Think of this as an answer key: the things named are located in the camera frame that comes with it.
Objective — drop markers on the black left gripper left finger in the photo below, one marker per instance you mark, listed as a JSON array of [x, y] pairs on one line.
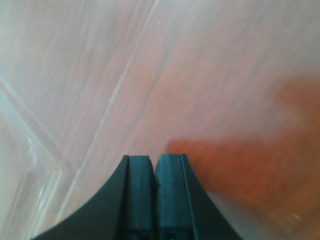
[[122, 209]]

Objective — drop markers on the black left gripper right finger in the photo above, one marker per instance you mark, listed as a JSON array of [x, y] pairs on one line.
[[184, 210]]

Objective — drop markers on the brown wooden door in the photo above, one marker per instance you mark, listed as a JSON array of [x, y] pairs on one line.
[[234, 84]]

